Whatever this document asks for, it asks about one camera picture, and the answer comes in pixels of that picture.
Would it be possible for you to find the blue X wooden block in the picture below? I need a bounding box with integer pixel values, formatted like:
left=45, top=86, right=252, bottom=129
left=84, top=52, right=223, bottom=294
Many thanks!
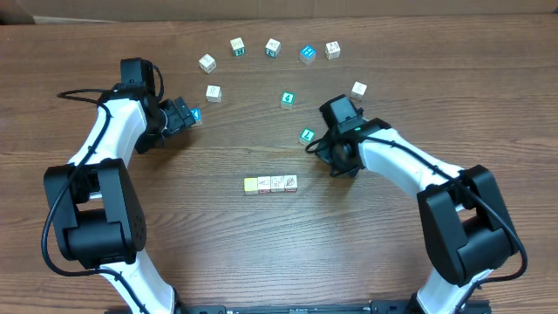
left=190, top=108, right=202, bottom=126

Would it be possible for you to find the number 2 wooden block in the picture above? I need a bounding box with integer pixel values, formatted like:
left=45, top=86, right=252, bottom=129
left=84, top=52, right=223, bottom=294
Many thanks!
left=283, top=174, right=298, bottom=192

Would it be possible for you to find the wooden block yellow blue side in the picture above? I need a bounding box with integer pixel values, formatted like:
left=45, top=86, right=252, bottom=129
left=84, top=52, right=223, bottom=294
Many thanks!
left=199, top=54, right=216, bottom=73

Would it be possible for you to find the red E wooden block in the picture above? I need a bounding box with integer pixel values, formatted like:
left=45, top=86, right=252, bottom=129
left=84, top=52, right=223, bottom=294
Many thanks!
left=270, top=175, right=285, bottom=193

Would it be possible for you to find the green 4 wooden block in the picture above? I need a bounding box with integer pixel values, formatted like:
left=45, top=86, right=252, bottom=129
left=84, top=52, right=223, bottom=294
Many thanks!
left=280, top=91, right=296, bottom=110

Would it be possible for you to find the red D wooden block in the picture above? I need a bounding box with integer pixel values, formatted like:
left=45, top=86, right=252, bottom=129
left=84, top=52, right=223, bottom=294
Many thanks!
left=257, top=176, right=271, bottom=194

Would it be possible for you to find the yellow top wooden block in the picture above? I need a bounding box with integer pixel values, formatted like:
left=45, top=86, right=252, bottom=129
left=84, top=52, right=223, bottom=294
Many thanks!
left=244, top=178, right=259, bottom=195

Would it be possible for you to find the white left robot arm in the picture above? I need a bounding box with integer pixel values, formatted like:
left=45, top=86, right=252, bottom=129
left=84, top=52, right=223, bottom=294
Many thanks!
left=41, top=58, right=201, bottom=313

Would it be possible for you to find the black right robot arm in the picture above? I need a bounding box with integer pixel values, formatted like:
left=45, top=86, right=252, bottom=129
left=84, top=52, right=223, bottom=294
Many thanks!
left=305, top=95, right=527, bottom=313

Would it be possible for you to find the green L wooden block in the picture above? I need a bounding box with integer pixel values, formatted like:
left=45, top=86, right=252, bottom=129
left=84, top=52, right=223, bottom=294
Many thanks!
left=298, top=127, right=316, bottom=146

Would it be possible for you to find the dark side wooden block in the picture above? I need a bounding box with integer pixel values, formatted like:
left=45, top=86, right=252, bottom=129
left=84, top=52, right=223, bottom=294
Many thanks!
left=350, top=81, right=367, bottom=101

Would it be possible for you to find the green R wooden block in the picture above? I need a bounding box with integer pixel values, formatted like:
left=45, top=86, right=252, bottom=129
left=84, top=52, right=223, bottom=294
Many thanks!
left=230, top=38, right=246, bottom=57

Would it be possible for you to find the blue top wooden block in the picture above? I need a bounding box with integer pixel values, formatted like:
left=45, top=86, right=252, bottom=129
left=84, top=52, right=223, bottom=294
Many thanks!
left=299, top=44, right=316, bottom=65

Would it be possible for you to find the green J wooden block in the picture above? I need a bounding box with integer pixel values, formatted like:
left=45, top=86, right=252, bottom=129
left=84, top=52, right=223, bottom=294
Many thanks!
left=265, top=38, right=281, bottom=58

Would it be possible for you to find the cardboard back panel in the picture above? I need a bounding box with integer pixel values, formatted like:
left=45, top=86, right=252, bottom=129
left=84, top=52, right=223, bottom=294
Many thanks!
left=1, top=0, right=557, bottom=24

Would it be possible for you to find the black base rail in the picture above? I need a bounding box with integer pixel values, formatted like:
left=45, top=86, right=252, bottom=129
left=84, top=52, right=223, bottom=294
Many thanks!
left=104, top=299, right=493, bottom=314

